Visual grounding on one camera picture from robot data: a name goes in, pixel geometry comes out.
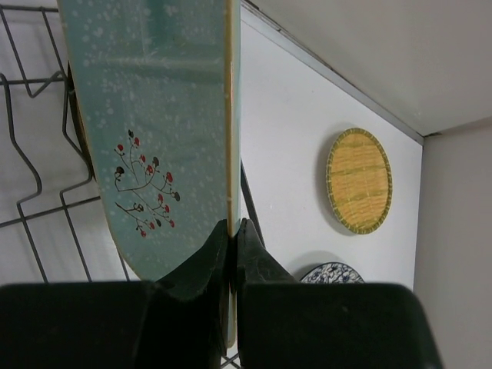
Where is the pale green rectangular plate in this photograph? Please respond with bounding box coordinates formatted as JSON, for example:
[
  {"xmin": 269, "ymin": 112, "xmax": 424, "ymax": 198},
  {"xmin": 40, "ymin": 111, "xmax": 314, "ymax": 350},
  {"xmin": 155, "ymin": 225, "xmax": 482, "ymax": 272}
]
[{"xmin": 56, "ymin": 0, "xmax": 242, "ymax": 349}]

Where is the grey wire dish rack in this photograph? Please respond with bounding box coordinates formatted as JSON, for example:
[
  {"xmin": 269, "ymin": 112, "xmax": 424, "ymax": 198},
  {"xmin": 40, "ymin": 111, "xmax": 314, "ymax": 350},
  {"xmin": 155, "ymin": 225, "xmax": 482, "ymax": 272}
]
[{"xmin": 1, "ymin": 1, "xmax": 251, "ymax": 368}]

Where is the woven bamboo round plate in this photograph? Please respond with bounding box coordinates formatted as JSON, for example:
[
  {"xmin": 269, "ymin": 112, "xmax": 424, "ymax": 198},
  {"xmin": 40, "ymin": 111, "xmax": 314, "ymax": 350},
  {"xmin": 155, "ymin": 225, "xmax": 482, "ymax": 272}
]
[{"xmin": 326, "ymin": 128, "xmax": 393, "ymax": 234}]

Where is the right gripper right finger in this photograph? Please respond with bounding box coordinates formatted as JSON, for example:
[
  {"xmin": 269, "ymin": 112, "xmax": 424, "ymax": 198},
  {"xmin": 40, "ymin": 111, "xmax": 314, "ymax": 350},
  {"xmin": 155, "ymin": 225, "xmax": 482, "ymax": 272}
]
[{"xmin": 236, "ymin": 219, "xmax": 443, "ymax": 368}]

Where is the yellow patterned round plate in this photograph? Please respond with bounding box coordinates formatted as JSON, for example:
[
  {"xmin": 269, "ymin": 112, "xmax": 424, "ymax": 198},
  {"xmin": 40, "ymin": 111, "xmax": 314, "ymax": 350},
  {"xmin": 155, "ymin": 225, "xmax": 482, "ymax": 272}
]
[{"xmin": 67, "ymin": 62, "xmax": 95, "ymax": 181}]

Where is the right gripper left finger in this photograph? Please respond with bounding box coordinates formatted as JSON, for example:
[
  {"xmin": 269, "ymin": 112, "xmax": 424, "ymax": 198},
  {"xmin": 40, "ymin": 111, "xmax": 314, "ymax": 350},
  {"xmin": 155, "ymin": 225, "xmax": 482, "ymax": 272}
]
[{"xmin": 1, "ymin": 221, "xmax": 228, "ymax": 368}]

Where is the blue white floral plate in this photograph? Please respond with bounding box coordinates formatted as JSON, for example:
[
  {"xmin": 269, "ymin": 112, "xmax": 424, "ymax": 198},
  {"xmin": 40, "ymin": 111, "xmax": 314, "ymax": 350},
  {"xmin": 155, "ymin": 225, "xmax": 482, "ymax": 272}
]
[{"xmin": 300, "ymin": 261, "xmax": 364, "ymax": 284}]

